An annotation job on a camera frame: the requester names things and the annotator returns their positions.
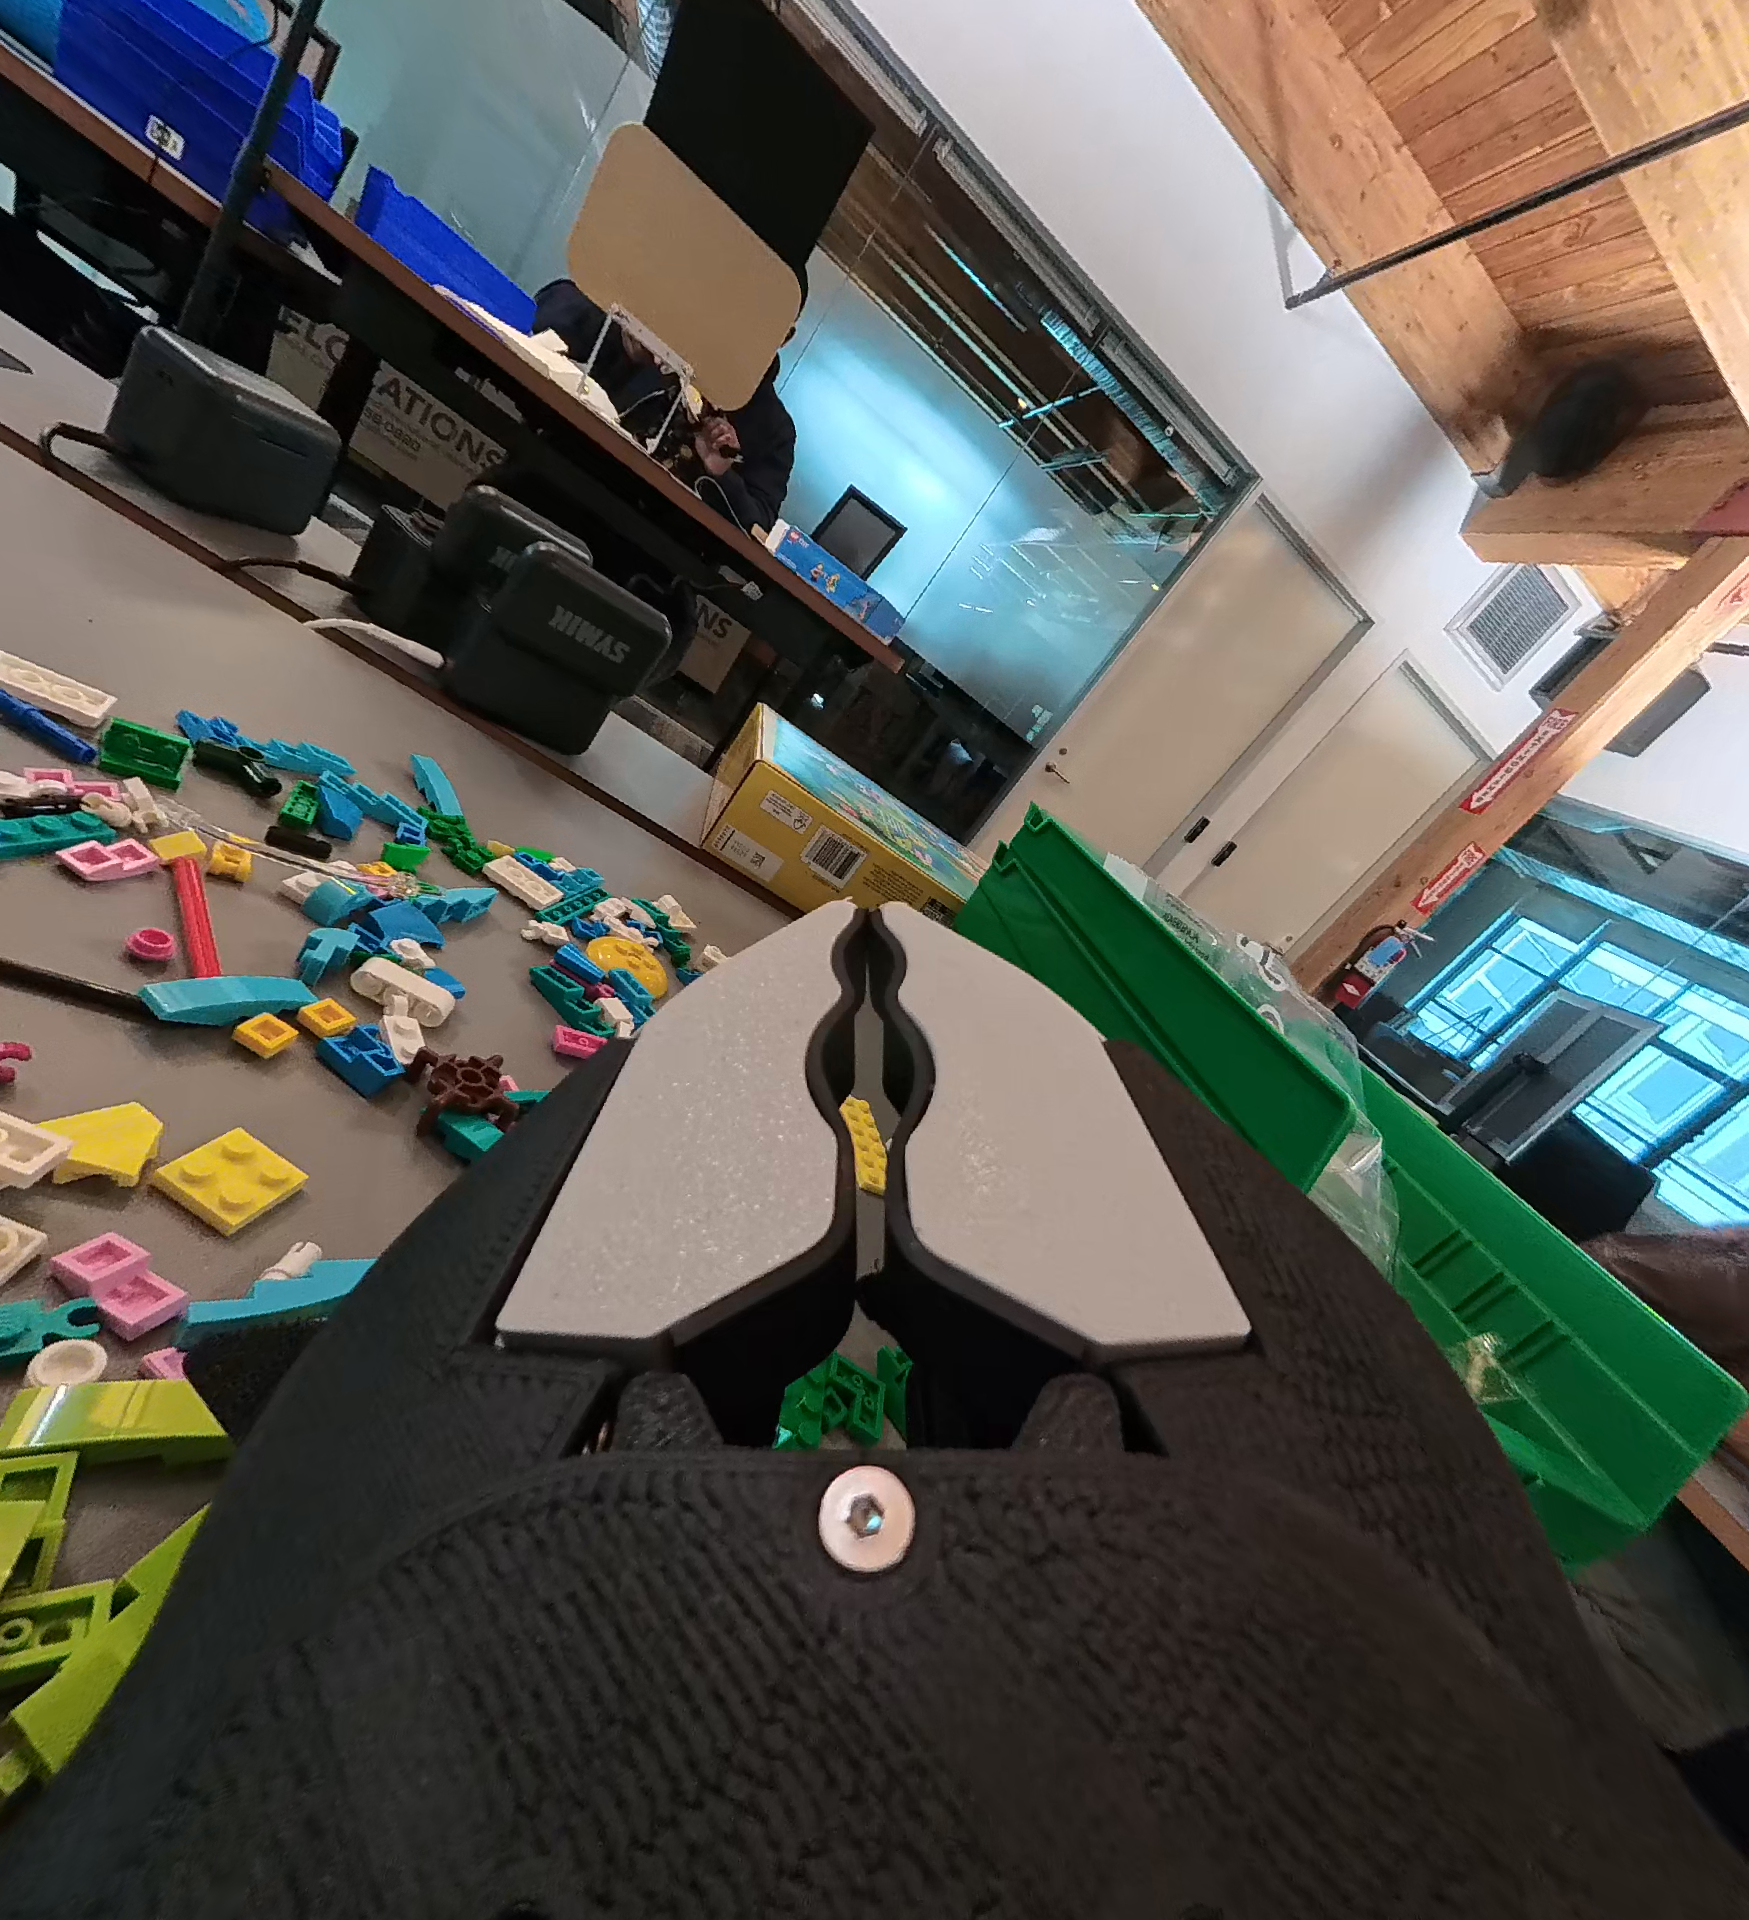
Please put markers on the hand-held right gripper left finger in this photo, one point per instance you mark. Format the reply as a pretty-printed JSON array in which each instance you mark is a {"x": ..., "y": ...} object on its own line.
[{"x": 694, "y": 1183}]

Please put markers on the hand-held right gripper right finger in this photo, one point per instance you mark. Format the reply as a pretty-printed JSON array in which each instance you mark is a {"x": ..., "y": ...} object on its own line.
[{"x": 1056, "y": 1183}]

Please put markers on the clear plastic bag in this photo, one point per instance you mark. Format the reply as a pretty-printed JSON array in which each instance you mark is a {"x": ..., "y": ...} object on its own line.
[{"x": 1263, "y": 978}]

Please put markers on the long yellow lego plate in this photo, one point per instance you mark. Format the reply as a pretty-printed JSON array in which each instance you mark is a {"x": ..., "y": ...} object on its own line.
[{"x": 861, "y": 1138}]

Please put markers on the pile of green lego pieces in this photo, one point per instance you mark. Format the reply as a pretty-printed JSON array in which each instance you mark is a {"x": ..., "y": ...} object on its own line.
[{"x": 837, "y": 1394}]

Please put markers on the yellow lego box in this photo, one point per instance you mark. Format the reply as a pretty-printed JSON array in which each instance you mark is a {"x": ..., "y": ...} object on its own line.
[{"x": 815, "y": 842}]

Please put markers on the pile of mixed small lego pieces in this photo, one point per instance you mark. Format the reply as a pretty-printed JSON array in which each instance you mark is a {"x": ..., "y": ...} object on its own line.
[{"x": 362, "y": 903}]

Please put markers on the pile of pink lego pieces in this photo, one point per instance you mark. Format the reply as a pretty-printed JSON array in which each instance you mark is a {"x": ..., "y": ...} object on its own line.
[{"x": 118, "y": 1280}]

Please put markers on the blue lego box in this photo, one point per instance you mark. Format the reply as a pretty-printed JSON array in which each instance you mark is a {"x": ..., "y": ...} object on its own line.
[{"x": 834, "y": 578}]

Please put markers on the pile of lime lego pieces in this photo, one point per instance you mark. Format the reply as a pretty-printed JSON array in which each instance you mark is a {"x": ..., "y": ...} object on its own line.
[{"x": 35, "y": 1559}]

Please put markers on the red fire extinguisher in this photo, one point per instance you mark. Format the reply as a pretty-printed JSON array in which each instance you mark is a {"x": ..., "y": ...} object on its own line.
[{"x": 1371, "y": 960}]

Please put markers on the white door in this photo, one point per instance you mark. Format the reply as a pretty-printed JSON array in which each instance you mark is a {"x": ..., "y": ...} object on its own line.
[
  {"x": 1340, "y": 779},
  {"x": 1202, "y": 676}
]

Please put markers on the red arrow sign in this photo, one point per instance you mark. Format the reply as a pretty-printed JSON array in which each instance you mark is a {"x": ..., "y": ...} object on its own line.
[
  {"x": 1521, "y": 759},
  {"x": 1450, "y": 878}
]

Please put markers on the large window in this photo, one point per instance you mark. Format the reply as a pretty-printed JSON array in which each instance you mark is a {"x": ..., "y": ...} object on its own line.
[{"x": 1638, "y": 1048}]

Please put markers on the small black monitor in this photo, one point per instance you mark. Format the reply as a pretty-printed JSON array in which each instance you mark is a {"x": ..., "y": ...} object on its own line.
[{"x": 861, "y": 530}]

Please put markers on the wooden desk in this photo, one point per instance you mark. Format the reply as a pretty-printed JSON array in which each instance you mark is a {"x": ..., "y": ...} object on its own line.
[
  {"x": 6, "y": 122},
  {"x": 557, "y": 433}
]

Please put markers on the cardboard box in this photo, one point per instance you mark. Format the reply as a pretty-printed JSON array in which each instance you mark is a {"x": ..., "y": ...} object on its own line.
[{"x": 413, "y": 433}]

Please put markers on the wooden board stand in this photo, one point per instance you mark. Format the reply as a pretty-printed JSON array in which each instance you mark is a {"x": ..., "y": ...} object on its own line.
[{"x": 689, "y": 262}]

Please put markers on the blue plastic bin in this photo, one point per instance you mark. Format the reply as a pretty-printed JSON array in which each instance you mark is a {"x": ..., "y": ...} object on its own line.
[{"x": 439, "y": 246}]

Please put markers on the black panel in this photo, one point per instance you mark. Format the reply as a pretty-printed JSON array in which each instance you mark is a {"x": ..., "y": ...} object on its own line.
[{"x": 754, "y": 138}]

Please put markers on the black light stand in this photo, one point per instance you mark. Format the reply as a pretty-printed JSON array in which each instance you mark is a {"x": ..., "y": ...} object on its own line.
[{"x": 257, "y": 164}]

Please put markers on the black ceiling rod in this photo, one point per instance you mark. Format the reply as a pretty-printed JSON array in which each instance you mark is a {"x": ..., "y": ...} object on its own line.
[{"x": 1552, "y": 178}]

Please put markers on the stack of blue bins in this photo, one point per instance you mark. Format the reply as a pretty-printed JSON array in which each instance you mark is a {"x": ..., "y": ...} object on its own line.
[{"x": 184, "y": 76}]

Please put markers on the wooden post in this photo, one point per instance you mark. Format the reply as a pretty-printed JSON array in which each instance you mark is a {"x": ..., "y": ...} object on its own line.
[{"x": 1579, "y": 735}]

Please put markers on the wall air vent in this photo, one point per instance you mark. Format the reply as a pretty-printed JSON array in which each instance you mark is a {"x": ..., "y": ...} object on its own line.
[{"x": 1516, "y": 621}]

